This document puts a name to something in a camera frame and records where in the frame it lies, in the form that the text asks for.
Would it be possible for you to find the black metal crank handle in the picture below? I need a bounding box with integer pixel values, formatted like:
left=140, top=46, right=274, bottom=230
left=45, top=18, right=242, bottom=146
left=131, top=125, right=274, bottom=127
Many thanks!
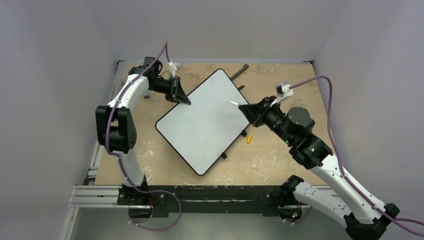
left=230, top=63, right=249, bottom=82

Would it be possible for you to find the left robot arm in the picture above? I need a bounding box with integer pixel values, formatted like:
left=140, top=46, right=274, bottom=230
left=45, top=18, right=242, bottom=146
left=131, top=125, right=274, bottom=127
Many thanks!
left=95, top=57, right=191, bottom=205

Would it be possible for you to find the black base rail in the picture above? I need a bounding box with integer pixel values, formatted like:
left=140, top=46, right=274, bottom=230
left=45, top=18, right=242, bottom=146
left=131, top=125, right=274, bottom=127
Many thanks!
left=117, top=185, right=310, bottom=221

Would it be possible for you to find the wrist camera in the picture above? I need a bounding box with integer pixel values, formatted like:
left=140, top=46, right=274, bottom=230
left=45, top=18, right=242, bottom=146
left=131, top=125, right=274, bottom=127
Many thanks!
left=168, top=61, right=183, bottom=78
left=270, top=81, right=294, bottom=107

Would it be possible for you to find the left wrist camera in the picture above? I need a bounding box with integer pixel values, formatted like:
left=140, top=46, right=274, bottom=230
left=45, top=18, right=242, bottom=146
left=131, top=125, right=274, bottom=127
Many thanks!
left=168, top=61, right=183, bottom=78

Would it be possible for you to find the aluminium frame rail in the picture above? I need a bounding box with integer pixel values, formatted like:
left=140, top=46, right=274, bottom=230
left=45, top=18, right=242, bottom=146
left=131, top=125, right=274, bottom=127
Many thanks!
left=67, top=184, right=335, bottom=210

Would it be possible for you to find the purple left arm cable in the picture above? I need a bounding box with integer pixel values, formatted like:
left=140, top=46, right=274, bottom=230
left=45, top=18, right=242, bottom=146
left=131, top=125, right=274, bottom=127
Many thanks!
left=105, top=40, right=170, bottom=196

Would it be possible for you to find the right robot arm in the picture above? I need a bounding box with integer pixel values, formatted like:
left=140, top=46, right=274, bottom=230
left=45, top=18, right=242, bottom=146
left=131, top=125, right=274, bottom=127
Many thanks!
left=238, top=96, right=400, bottom=240

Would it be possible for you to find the white whiteboard black frame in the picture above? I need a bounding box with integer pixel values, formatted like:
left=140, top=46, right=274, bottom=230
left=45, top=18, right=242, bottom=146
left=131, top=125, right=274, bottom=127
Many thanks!
left=155, top=68, right=249, bottom=176

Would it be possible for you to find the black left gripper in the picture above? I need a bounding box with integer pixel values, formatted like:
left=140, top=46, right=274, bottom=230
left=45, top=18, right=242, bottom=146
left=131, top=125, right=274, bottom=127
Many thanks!
left=149, top=75, right=191, bottom=106

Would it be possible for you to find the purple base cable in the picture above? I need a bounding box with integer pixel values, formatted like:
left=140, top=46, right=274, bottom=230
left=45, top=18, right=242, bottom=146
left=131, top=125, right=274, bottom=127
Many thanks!
left=128, top=190, right=182, bottom=232

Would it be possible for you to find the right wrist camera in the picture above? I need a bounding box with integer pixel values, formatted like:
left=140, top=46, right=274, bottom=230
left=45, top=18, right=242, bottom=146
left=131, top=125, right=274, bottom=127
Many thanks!
left=270, top=81, right=294, bottom=107

